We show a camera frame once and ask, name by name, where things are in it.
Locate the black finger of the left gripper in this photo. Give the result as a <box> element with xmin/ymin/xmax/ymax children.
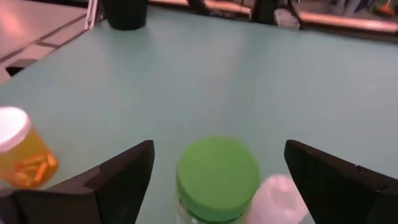
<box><xmin>289</xmin><ymin>0</ymin><xmax>302</xmax><ymax>30</ymax></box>
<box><xmin>250</xmin><ymin>0</ymin><xmax>280</xmax><ymax>25</ymax></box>

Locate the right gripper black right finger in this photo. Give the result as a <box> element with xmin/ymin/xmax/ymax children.
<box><xmin>284</xmin><ymin>139</ymin><xmax>398</xmax><ymax>224</ymax></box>

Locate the black plant pot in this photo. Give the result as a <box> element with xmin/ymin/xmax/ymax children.
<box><xmin>101</xmin><ymin>0</ymin><xmax>149</xmax><ymax>31</ymax></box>

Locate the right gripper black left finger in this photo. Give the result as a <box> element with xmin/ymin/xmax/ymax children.
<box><xmin>12</xmin><ymin>139</ymin><xmax>155</xmax><ymax>224</ymax></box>

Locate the orange pill bottle white cap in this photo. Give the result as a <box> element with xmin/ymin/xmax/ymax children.
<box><xmin>0</xmin><ymin>106</ymin><xmax>59</xmax><ymax>190</ymax></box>

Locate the white corner bracket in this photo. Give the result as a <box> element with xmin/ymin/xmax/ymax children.
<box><xmin>85</xmin><ymin>0</ymin><xmax>102</xmax><ymax>30</ymax></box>

